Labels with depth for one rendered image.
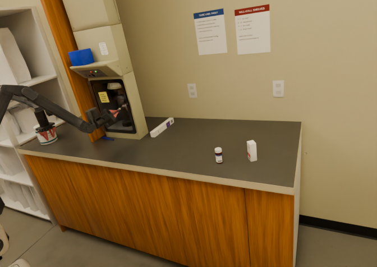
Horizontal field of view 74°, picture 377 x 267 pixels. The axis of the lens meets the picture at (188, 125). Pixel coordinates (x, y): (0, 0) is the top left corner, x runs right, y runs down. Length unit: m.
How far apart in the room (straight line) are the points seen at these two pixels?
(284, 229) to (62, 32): 1.75
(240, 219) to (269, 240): 0.18
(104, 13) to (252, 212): 1.39
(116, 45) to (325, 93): 1.33
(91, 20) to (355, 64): 1.57
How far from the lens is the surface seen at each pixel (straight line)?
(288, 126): 1.74
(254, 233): 1.51
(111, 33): 1.66
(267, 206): 1.34
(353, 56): 1.72
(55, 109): 1.53
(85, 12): 1.77
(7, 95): 1.48
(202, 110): 1.98
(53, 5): 1.91
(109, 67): 1.60
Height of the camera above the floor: 1.70
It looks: 24 degrees down
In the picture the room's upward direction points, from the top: 10 degrees counter-clockwise
